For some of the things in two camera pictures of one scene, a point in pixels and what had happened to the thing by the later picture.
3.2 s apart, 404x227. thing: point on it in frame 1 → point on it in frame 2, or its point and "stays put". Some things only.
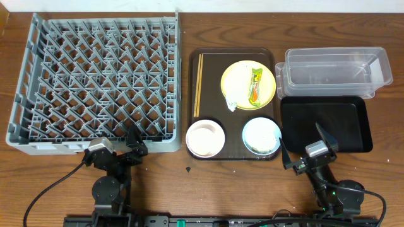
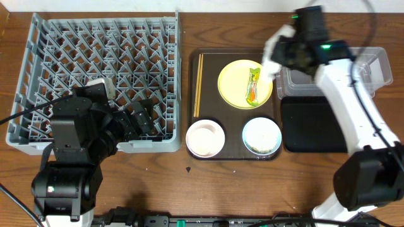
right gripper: x=300 y=167 → x=278 y=45
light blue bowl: x=261 y=135 stays put
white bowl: x=205 y=138 stays put
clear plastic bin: x=341 y=72 stays put
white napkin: x=231 y=104 → x=269 y=69
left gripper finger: x=135 y=142 → x=138 y=114
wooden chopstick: x=200 y=85 stays put
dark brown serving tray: x=206 y=67 stays put
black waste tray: x=348 y=120 stays put
